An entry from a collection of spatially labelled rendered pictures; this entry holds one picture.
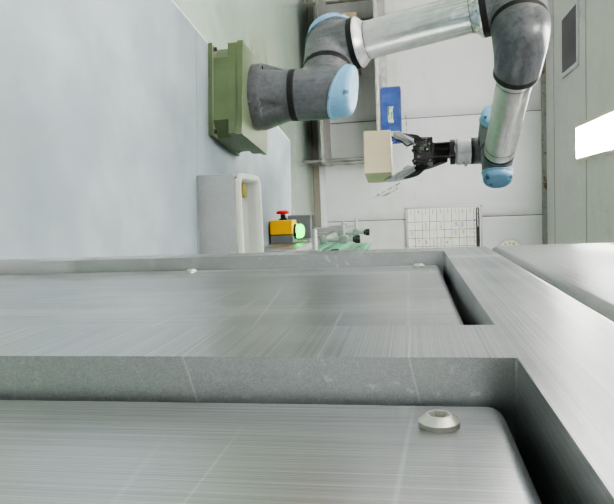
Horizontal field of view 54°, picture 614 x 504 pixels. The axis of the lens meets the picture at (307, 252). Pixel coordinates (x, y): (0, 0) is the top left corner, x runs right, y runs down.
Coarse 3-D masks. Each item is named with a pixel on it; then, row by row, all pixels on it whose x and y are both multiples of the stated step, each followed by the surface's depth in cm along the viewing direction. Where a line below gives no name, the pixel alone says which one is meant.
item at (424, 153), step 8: (416, 144) 169; (424, 144) 168; (432, 144) 166; (440, 144) 167; (448, 144) 167; (416, 152) 168; (424, 152) 167; (432, 152) 166; (440, 152) 168; (448, 152) 168; (416, 160) 169; (424, 160) 168; (432, 160) 166
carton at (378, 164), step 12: (372, 132) 169; (384, 132) 168; (372, 144) 169; (384, 144) 168; (372, 156) 168; (384, 156) 168; (372, 168) 168; (384, 168) 168; (372, 180) 180; (384, 180) 180
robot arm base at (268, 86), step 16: (256, 64) 135; (256, 80) 131; (272, 80) 132; (288, 80) 132; (256, 96) 131; (272, 96) 132; (288, 96) 132; (256, 112) 133; (272, 112) 134; (288, 112) 134; (256, 128) 138
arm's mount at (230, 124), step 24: (216, 48) 130; (240, 48) 129; (216, 72) 130; (240, 72) 128; (216, 96) 129; (240, 96) 128; (216, 120) 129; (240, 120) 128; (240, 144) 138; (264, 144) 145
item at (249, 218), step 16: (240, 176) 120; (256, 176) 132; (240, 192) 120; (256, 192) 135; (240, 208) 120; (256, 208) 136; (240, 224) 120; (256, 224) 136; (240, 240) 120; (256, 240) 136
